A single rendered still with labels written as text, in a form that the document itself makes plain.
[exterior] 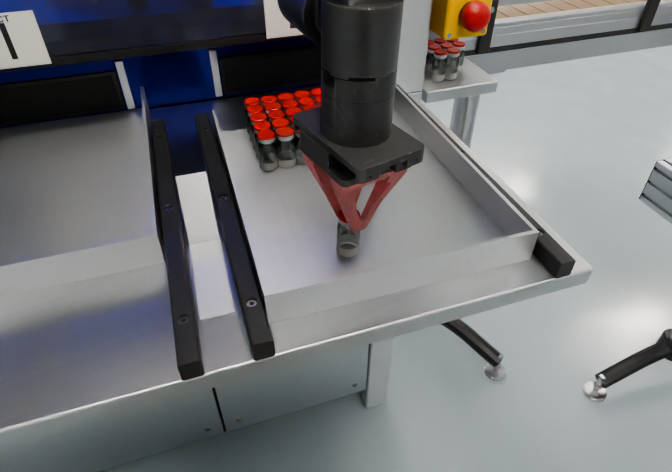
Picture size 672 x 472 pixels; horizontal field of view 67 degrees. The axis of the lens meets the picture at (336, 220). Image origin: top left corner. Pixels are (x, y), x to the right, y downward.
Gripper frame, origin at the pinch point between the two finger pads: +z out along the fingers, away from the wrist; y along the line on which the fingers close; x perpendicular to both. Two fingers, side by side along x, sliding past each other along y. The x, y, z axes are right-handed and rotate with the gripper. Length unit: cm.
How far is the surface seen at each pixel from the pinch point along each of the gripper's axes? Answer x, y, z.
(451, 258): -5.5, -7.8, 1.8
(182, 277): 15.4, 3.8, 2.9
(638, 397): -89, -12, 91
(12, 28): 20.3, 36.8, -10.1
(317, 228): 0.8, 4.9, 4.5
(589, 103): -228, 103, 90
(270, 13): -7.5, 29.5, -9.3
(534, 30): -59, 28, 1
